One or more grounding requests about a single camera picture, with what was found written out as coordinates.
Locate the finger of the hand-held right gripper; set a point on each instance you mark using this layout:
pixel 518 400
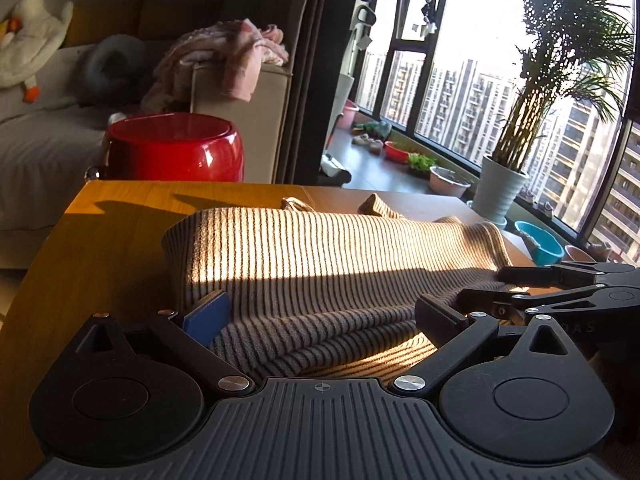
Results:
pixel 575 275
pixel 550 302

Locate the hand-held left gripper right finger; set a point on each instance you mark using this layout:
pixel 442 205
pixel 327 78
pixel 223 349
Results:
pixel 439 319

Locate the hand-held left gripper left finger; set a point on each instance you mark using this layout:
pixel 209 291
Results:
pixel 210 317

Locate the striped beige knit garment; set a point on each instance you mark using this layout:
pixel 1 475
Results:
pixel 325 270

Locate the pink bucket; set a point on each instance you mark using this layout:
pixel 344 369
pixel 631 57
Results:
pixel 580 255

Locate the blue basin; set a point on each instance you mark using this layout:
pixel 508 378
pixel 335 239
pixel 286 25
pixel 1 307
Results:
pixel 540 245

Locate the small shoes on windowsill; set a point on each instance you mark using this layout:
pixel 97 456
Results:
pixel 537 205

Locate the potted palm in white pot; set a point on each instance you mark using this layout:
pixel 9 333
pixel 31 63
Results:
pixel 500 190

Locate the pale pink basin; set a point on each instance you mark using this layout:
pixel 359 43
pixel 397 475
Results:
pixel 447 182

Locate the tray of green seedlings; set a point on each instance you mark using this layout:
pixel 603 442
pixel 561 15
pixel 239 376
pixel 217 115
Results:
pixel 422 165

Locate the red basin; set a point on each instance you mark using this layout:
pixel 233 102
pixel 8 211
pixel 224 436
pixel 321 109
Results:
pixel 400 152

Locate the red glossy round stool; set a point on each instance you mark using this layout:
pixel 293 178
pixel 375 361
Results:
pixel 175 147

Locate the pair of small slippers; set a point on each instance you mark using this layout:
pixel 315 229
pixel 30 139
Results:
pixel 367 144

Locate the green toy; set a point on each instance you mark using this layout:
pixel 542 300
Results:
pixel 375 129

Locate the small pink basin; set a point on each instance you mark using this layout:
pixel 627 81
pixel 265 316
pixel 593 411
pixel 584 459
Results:
pixel 349 115

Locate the beige sofa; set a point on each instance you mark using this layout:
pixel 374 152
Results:
pixel 40 150

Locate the white upright floor cleaner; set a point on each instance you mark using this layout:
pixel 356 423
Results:
pixel 345 90

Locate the pink patterned blanket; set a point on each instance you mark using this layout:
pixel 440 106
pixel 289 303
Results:
pixel 215 55

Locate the grey neck pillow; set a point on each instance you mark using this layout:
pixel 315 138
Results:
pixel 112 67

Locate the dark brown curtain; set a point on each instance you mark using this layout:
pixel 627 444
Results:
pixel 315 60

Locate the white goose plush toy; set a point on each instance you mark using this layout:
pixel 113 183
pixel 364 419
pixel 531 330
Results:
pixel 30 35

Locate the black window frame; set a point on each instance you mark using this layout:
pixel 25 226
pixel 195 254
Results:
pixel 430 60

